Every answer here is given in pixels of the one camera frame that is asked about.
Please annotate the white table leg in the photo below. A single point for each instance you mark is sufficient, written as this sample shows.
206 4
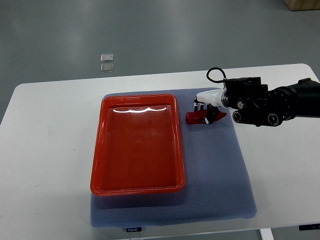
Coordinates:
266 234

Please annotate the red plastic tray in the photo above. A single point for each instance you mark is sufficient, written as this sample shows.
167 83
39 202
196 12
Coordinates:
138 147

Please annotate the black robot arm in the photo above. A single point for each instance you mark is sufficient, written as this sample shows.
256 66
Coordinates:
254 104

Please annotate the black mat label tag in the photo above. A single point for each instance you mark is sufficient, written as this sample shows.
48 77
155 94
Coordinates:
133 229

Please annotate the wooden box corner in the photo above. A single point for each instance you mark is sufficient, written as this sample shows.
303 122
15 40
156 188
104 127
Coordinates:
303 5

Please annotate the upper metal floor plate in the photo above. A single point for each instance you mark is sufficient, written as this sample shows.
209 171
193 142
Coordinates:
107 57

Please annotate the red pepper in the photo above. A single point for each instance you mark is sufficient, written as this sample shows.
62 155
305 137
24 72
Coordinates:
196 117

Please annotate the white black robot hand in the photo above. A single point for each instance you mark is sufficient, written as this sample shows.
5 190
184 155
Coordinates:
206 106

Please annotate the blue-grey mesh mat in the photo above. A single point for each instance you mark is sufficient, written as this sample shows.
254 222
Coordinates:
217 182

